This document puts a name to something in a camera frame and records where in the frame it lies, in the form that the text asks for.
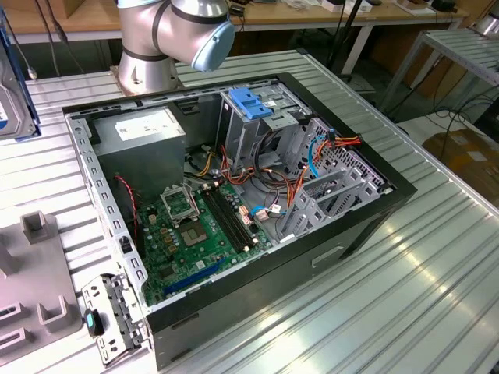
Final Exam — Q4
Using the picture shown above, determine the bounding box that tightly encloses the long blue data wire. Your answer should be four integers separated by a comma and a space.
307, 128, 337, 180

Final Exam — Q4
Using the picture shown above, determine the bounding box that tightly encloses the orange red power wire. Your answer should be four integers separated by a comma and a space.
286, 134, 363, 211

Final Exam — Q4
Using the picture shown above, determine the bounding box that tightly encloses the hard disk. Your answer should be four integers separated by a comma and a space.
0, 19, 42, 139

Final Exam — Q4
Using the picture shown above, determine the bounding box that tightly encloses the grey metal disk bay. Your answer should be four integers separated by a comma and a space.
278, 116, 393, 242

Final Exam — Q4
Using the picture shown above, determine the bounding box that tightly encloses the black RAM slot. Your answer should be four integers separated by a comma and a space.
200, 189, 240, 254
211, 186, 251, 252
217, 185, 257, 250
206, 188, 246, 253

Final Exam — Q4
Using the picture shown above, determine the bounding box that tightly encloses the grey optical drive cage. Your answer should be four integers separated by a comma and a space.
216, 83, 313, 172

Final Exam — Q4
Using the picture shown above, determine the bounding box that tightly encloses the CPU socket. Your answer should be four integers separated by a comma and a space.
179, 221, 207, 247

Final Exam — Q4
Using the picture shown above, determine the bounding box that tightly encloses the metal socket cover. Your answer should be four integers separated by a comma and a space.
160, 185, 200, 225

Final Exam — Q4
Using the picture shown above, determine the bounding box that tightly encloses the green motherboard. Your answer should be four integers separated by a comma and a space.
136, 181, 274, 307

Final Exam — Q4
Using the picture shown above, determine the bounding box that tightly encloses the blue plastic drive latch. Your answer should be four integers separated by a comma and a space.
228, 87, 274, 121

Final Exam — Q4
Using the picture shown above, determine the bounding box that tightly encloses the black open PC case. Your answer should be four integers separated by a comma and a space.
62, 72, 418, 371

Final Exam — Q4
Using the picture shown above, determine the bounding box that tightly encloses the blue expansion slot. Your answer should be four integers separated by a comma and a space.
162, 256, 227, 297

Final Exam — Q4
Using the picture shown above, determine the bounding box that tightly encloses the grey power supply unit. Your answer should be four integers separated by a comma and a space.
91, 105, 187, 199

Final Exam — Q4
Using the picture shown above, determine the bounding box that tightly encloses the black case fan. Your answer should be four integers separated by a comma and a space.
112, 175, 142, 258

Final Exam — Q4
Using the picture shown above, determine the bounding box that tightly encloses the wooden desk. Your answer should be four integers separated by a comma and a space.
0, 0, 469, 46

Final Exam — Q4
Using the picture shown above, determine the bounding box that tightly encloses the small white box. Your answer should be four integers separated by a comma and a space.
321, 0, 371, 12

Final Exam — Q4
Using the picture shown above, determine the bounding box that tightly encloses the black latch with blue inset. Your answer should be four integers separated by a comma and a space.
83, 307, 105, 338

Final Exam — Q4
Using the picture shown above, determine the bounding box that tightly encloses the large labelled cardboard box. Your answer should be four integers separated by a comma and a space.
423, 128, 499, 213

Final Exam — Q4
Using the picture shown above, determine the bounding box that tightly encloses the grey parts rack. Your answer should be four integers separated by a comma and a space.
0, 213, 85, 359

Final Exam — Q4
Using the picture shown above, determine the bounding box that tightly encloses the metal slat side table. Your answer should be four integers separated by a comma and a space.
380, 29, 499, 114

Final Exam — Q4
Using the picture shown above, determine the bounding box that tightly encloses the silver round metal object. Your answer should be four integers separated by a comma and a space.
473, 15, 499, 38

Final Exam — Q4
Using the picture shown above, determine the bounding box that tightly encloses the red orange wire bundle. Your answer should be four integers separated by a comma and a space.
220, 146, 258, 188

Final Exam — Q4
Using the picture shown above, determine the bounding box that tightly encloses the short blue data wire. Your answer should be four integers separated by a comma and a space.
251, 204, 288, 223

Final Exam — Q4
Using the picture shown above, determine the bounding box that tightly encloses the yellow orange wire bundle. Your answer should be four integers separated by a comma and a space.
194, 151, 216, 177

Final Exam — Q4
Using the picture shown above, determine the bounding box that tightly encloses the red black fan wire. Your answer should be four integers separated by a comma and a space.
115, 175, 140, 238

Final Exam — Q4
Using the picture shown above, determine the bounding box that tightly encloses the metal slot retainer bracket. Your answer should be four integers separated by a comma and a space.
80, 272, 151, 367

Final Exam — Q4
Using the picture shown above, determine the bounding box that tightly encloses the black cable with metal connector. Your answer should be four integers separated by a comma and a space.
7, 0, 85, 81

